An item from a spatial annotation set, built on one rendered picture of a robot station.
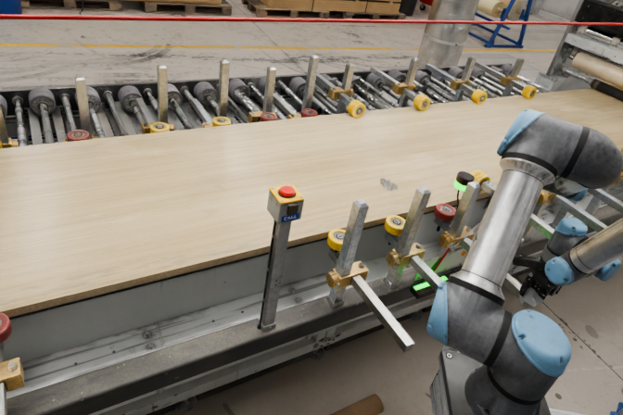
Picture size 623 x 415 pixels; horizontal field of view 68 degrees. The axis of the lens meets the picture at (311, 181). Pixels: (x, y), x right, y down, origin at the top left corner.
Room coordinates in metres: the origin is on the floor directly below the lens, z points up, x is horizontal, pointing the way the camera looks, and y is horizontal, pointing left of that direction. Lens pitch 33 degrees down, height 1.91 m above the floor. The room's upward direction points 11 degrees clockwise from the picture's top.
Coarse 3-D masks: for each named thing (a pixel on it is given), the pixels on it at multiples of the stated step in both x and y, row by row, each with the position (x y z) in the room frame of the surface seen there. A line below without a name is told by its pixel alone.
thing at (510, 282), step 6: (438, 222) 1.52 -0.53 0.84; (444, 222) 1.50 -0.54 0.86; (450, 222) 1.51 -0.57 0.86; (444, 228) 1.49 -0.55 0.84; (468, 240) 1.41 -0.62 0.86; (462, 246) 1.41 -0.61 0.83; (468, 246) 1.39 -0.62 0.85; (510, 276) 1.25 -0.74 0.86; (504, 282) 1.24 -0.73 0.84; (510, 282) 1.22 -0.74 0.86; (516, 282) 1.23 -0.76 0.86; (510, 288) 1.21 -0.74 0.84; (516, 288) 1.20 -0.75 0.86; (516, 294) 1.19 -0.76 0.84
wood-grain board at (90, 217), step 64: (256, 128) 1.91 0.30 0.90; (320, 128) 2.03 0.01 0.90; (384, 128) 2.16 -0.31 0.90; (448, 128) 2.31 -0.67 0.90; (0, 192) 1.15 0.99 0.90; (64, 192) 1.21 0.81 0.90; (128, 192) 1.27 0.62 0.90; (192, 192) 1.34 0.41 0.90; (256, 192) 1.41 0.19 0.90; (320, 192) 1.49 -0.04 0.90; (384, 192) 1.57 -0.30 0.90; (448, 192) 1.67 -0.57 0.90; (0, 256) 0.89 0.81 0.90; (64, 256) 0.93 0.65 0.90; (128, 256) 0.97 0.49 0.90; (192, 256) 1.02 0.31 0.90
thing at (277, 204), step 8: (288, 184) 1.02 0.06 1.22; (272, 192) 0.98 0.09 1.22; (296, 192) 1.00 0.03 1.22; (272, 200) 0.97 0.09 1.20; (280, 200) 0.95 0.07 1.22; (288, 200) 0.95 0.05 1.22; (296, 200) 0.96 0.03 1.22; (272, 208) 0.97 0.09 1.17; (280, 208) 0.94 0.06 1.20; (272, 216) 0.96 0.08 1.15; (280, 216) 0.94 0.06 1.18
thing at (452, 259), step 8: (440, 256) 1.37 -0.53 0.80; (448, 256) 1.39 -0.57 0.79; (456, 256) 1.42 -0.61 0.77; (464, 256) 1.45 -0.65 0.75; (432, 264) 1.35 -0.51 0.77; (440, 264) 1.38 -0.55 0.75; (448, 264) 1.40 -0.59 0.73; (456, 264) 1.44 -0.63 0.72; (416, 272) 1.31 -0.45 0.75; (416, 280) 1.32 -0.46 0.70
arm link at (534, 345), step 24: (528, 312) 0.67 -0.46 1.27; (504, 336) 0.62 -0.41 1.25; (528, 336) 0.61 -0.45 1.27; (552, 336) 0.62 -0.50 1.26; (504, 360) 0.59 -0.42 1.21; (528, 360) 0.58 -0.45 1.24; (552, 360) 0.57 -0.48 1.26; (504, 384) 0.59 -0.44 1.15; (528, 384) 0.57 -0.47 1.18; (552, 384) 0.58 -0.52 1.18
